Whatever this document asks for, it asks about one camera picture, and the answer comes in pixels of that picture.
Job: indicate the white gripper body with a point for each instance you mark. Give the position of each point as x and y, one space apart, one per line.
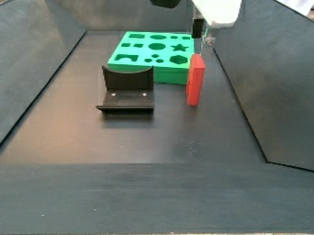
218 12

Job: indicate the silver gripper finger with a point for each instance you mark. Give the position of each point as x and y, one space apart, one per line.
197 28
210 37

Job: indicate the red square-circle peg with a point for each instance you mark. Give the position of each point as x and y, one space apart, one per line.
194 79

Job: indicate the green shape sorter board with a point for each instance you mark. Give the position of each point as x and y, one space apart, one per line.
166 51

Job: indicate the black curved holder stand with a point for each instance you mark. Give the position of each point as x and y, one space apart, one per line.
129 90

